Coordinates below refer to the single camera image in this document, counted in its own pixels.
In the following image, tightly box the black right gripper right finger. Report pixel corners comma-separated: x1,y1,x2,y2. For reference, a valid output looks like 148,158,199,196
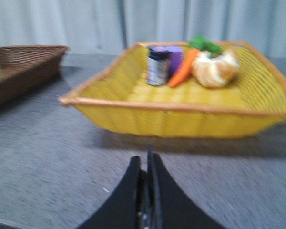
147,146,224,229

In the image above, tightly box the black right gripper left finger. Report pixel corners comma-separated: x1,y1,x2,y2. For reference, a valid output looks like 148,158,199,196
78,156,146,229

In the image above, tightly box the yellow woven basket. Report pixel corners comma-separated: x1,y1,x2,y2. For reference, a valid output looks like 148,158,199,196
60,41,286,138

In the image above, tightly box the toy bread croissant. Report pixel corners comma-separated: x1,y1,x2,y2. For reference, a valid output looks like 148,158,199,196
191,48,240,89

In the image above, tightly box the dark-lidded small jar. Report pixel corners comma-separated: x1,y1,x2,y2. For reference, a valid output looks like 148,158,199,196
146,46,171,86

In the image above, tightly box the purple box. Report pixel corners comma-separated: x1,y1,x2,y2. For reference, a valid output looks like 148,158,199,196
167,45,184,78

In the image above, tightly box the orange toy carrot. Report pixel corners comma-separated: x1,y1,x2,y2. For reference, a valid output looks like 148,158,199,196
168,35,222,88

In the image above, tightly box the brown wicker basket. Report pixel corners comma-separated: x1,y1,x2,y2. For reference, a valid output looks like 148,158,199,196
0,45,69,106

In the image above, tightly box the white curtain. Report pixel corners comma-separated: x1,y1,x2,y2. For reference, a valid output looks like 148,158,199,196
0,0,286,58

